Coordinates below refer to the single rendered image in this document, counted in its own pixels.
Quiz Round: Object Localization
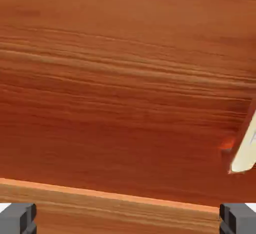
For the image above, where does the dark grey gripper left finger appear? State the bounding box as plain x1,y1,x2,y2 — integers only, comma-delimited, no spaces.
0,202,38,234

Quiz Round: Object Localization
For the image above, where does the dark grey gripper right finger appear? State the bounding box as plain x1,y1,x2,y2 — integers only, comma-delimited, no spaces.
219,202,256,234

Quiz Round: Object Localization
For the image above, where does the reddish wooden cabinet door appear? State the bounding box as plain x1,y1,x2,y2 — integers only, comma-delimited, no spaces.
0,0,256,214

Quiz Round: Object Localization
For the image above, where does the pale curved door handle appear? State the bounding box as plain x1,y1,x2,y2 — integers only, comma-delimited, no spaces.
227,108,256,175

